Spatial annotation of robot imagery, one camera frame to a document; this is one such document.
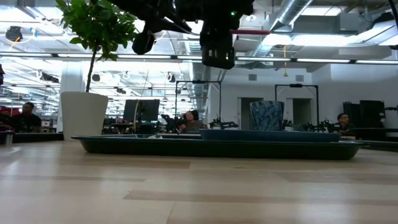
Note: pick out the blue round plate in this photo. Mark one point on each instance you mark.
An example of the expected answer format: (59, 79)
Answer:
(267, 136)

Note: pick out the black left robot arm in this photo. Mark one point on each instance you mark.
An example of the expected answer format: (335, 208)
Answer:
(143, 42)

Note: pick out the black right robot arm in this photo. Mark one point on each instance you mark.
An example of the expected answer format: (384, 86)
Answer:
(217, 11)

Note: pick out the black background robot arm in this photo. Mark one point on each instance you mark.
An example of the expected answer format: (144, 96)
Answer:
(317, 127)
(224, 125)

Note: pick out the blue patterned cup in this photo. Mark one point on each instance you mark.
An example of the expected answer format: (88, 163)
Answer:
(266, 115)

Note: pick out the dark green serving tray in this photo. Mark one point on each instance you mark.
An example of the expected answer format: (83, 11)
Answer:
(217, 149)

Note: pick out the red ceiling pipe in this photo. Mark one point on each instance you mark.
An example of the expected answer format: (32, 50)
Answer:
(250, 32)

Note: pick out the person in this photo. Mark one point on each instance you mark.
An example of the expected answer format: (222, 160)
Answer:
(28, 119)
(192, 122)
(343, 123)

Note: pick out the black computer monitor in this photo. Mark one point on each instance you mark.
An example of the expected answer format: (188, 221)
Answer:
(146, 110)

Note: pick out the green leafy indoor tree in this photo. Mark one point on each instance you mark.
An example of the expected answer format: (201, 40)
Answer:
(99, 25)

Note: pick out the white tapered planter pot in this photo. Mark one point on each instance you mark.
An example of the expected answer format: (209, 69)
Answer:
(83, 115)

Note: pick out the black cabinet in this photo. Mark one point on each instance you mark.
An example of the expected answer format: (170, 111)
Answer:
(370, 113)

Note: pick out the small metal tumbler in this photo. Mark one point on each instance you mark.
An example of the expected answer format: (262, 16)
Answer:
(9, 137)

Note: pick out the black metal rig frame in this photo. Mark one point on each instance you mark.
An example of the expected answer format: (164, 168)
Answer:
(198, 82)
(296, 85)

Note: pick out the silver ventilation duct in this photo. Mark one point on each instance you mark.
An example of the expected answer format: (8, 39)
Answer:
(290, 11)

